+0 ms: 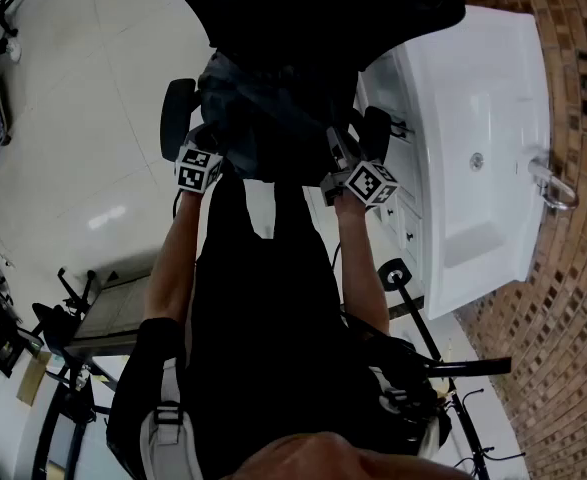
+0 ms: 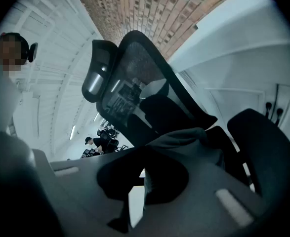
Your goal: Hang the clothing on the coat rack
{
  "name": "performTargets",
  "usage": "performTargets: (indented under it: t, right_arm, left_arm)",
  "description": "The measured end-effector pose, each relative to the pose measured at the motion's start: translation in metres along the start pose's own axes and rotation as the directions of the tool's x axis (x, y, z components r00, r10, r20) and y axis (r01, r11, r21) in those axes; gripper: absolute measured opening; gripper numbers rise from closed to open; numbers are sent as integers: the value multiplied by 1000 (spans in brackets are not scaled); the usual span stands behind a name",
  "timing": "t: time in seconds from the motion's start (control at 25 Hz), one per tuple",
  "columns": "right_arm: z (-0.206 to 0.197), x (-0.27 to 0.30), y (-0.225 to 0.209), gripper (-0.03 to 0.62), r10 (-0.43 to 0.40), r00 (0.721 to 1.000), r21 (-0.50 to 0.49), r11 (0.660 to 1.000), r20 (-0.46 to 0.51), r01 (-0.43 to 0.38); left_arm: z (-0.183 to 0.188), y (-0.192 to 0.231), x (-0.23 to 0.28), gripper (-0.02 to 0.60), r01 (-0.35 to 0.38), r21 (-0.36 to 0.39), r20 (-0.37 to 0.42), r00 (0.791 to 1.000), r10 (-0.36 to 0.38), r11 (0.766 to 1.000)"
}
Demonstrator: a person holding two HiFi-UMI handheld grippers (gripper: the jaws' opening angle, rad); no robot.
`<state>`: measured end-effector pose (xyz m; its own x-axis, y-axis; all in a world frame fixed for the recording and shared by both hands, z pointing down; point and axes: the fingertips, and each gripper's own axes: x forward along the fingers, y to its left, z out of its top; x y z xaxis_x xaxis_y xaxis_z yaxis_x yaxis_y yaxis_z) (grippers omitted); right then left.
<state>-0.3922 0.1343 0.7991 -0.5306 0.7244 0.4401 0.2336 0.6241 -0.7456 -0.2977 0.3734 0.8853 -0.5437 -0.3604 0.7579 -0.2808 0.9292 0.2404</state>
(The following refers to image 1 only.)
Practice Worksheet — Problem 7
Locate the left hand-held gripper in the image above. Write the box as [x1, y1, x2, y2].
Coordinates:
[160, 78, 224, 195]

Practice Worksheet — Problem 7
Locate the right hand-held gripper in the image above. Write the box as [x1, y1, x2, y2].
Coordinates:
[320, 106, 399, 209]

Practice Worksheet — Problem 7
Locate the grey-blue garment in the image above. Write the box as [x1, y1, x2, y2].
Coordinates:
[196, 50, 362, 182]

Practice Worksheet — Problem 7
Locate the person's left forearm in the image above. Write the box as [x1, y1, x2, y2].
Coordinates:
[142, 190, 210, 330]

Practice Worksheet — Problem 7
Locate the person's right forearm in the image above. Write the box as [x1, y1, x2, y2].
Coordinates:
[333, 196, 392, 338]

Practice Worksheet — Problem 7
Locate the white vanity cabinet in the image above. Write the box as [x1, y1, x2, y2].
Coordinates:
[305, 50, 427, 319]

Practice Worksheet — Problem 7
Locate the white ceramic sink basin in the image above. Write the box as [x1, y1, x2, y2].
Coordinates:
[401, 5, 554, 320]

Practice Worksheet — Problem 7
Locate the chrome faucet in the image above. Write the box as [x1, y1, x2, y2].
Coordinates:
[526, 155, 580, 213]

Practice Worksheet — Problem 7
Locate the grey low table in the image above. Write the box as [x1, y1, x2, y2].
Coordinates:
[65, 265, 157, 359]

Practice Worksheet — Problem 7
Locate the person's black clothing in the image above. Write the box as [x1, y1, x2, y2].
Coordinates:
[105, 167, 454, 480]

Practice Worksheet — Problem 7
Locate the black tripod stand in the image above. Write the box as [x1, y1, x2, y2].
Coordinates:
[31, 265, 99, 330]

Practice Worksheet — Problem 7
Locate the black flat rig panel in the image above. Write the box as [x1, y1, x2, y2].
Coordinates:
[425, 356, 513, 378]

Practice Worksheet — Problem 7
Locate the brown cardboard piece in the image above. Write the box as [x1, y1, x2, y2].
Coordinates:
[16, 350, 53, 407]

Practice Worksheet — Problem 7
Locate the person's face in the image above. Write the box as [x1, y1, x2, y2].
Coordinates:
[222, 431, 474, 480]

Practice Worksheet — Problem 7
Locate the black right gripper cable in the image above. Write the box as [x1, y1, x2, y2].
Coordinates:
[330, 240, 354, 319]

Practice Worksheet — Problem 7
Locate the white right harness strap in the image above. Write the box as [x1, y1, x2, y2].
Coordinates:
[370, 365, 449, 462]

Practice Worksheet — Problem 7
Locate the white harness strap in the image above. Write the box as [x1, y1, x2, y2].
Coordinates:
[140, 357, 194, 480]
[370, 365, 449, 462]

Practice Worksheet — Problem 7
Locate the white left harness strap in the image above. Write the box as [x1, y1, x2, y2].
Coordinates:
[140, 357, 194, 480]

